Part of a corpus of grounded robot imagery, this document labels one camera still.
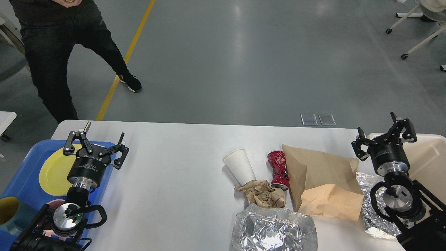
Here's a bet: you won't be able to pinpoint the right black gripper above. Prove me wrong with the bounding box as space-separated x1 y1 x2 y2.
351 112 417 176

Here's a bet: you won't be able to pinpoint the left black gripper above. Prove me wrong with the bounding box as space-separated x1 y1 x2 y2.
63 121 129 189

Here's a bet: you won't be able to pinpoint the yellow round plate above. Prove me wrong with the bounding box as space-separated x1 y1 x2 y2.
39 148 76 197

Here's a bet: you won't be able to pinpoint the clear plastic wrap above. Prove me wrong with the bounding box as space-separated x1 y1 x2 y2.
356 172 400 240

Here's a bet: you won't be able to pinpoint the tan paper bag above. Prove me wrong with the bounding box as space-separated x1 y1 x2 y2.
298 184 364 221

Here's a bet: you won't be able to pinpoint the brown paper bag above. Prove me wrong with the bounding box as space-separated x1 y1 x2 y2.
282 144 363 212

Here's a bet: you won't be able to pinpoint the pink ribbed mug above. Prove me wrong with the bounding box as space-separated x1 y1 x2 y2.
38 199 67 241

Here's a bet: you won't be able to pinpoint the dark teal mug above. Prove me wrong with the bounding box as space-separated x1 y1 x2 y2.
0 196 38 236

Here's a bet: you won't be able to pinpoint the aluminium foil sheet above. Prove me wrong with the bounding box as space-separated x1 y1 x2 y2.
232 204 318 251

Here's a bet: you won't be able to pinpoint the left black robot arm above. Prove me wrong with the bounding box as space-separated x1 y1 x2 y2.
10 122 129 251

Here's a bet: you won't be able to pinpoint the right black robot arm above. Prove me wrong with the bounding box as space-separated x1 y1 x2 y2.
352 112 446 251

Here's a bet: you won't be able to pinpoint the beige plastic bin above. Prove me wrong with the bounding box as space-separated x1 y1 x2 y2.
368 132 446 251

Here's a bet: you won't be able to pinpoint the blue plastic tray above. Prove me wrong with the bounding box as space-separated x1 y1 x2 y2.
0 140 115 251

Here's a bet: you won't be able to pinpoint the white side table corner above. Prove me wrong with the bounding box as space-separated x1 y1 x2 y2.
0 111 17 142

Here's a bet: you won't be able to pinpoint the crushed red can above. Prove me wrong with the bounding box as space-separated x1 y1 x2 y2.
267 150 290 191

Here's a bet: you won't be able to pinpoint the white rolling stand legs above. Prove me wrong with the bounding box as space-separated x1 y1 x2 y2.
385 0 446 71

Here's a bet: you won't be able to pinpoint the grey chair at left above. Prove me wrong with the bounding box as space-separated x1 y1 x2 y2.
0 13 30 81

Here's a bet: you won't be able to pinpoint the person in dark clothes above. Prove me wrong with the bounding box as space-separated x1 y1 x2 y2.
10 0 142 123

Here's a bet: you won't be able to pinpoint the crumpled brown paper ball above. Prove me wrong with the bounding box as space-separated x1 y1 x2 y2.
235 180 286 208

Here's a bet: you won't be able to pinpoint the white paper cup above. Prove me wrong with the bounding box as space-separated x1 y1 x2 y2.
223 149 256 186

